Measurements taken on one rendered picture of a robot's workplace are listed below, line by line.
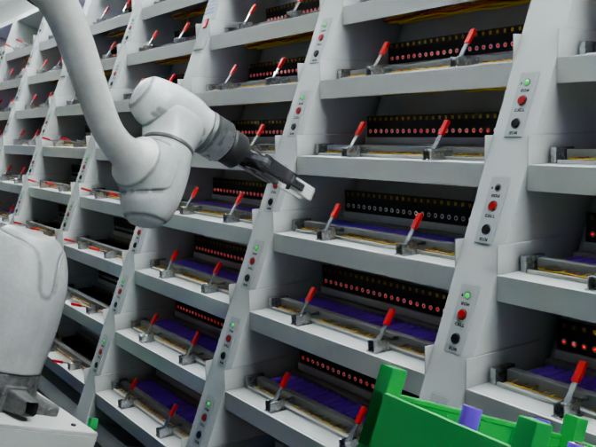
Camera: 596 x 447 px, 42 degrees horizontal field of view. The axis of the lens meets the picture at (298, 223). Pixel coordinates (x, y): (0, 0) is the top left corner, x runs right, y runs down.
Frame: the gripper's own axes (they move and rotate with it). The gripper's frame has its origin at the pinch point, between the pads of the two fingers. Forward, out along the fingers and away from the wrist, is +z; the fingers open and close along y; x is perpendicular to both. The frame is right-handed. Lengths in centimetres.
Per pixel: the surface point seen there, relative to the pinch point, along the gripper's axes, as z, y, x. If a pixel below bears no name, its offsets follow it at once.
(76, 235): 17, -158, -22
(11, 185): 12, -259, -9
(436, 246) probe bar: 16.1, 30.3, -3.1
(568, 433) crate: -9, 87, -30
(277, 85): 5.2, -37.1, 30.8
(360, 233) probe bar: 16.2, 6.4, -3.0
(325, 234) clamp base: 11.2, 1.1, -6.1
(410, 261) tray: 10.6, 30.8, -8.6
